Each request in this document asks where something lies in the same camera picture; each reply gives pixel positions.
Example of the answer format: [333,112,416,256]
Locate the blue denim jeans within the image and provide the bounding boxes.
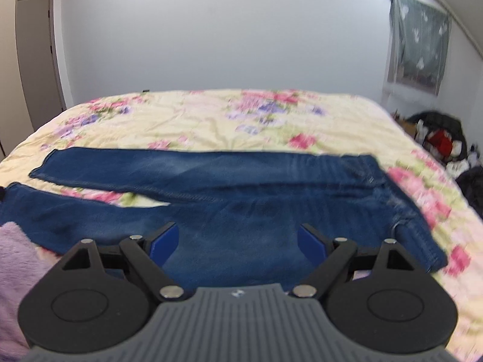
[1,147,448,290]

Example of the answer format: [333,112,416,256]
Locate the purple fuzzy blanket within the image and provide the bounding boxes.
[1,222,59,361]

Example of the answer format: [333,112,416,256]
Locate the dark clothes pile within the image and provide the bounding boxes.
[401,110,482,216]

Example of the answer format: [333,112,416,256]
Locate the floral yellow bed quilt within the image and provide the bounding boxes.
[1,89,482,361]

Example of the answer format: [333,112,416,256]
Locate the grey door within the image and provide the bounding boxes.
[16,0,66,130]

